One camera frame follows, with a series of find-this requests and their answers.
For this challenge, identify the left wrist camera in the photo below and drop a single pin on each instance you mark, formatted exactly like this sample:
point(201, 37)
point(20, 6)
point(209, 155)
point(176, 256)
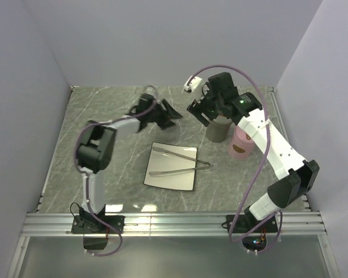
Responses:
point(151, 90)

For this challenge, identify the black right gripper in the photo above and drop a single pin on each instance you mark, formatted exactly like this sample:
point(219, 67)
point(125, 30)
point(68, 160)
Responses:
point(195, 108)

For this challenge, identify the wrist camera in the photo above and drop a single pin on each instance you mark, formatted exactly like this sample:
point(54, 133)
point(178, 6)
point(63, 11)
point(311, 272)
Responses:
point(195, 88)
point(151, 90)

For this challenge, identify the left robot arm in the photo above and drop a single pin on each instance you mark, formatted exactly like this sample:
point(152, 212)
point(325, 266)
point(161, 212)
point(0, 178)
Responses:
point(95, 146)

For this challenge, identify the grey cylindrical container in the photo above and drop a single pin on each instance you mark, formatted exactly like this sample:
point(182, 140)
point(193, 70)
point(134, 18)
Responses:
point(218, 129)

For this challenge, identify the white square plate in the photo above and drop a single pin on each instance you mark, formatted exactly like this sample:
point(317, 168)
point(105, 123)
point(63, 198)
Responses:
point(183, 181)

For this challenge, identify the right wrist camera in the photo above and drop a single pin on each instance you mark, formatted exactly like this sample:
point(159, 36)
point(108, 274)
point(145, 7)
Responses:
point(195, 88)

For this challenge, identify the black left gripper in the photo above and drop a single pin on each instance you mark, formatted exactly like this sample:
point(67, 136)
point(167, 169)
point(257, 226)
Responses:
point(167, 114)

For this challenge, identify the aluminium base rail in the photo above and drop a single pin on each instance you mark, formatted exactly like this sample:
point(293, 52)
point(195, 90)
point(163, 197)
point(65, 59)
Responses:
point(171, 224)

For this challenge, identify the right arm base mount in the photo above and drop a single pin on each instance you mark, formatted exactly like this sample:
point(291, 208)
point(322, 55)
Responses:
point(244, 224)

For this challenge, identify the steel tongs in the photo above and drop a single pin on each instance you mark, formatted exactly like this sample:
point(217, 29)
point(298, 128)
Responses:
point(205, 165)

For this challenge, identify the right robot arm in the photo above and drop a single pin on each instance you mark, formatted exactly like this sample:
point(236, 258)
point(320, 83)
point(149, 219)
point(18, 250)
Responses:
point(219, 97)

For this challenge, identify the pink cylindrical container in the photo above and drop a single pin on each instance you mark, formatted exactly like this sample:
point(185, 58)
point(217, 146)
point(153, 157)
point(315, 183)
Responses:
point(241, 145)

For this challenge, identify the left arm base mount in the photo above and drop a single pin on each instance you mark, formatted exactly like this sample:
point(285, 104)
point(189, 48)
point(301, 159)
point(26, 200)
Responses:
point(83, 226)

